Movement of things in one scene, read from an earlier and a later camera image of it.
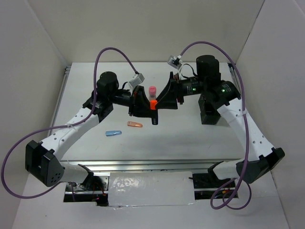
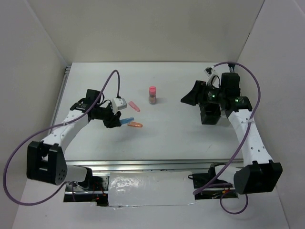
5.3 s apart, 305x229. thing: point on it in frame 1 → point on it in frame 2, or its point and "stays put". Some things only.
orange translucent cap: x=134 y=124 stays put
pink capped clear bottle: x=152 y=94 stays put
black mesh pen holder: x=209 y=115 stays put
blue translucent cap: x=113 y=132 → x=126 y=120
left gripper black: x=139 y=105 → x=114 y=121
